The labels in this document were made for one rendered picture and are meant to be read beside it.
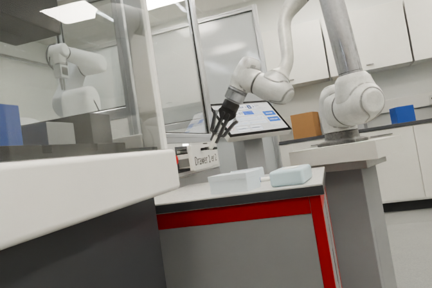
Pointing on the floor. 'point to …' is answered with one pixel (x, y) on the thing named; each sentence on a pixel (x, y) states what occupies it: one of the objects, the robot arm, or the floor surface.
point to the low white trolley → (249, 236)
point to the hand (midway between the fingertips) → (213, 142)
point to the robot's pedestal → (359, 224)
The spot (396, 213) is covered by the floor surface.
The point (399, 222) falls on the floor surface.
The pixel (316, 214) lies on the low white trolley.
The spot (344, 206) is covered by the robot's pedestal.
